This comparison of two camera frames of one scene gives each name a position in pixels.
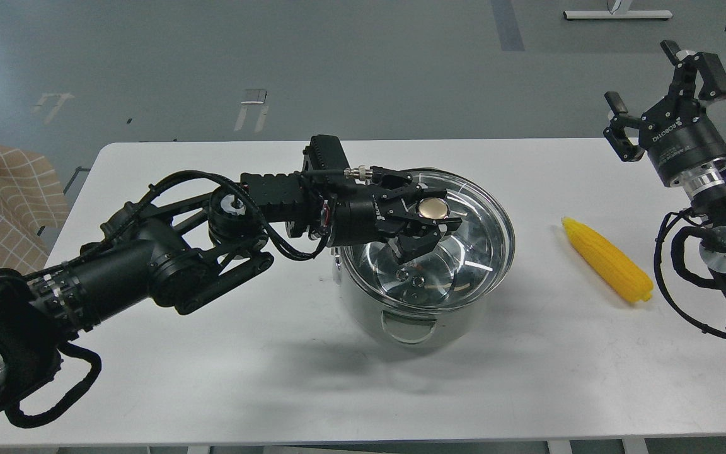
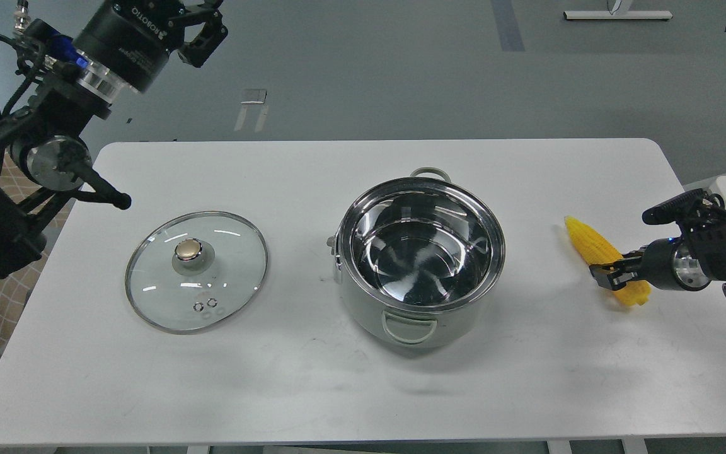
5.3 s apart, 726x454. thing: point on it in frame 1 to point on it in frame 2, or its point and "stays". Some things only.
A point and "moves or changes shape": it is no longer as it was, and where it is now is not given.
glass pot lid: (467, 260) moves or changes shape
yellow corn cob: (633, 282) stays
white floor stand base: (614, 14) stays
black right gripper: (677, 134) to (668, 263)
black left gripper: (363, 215) to (130, 41)
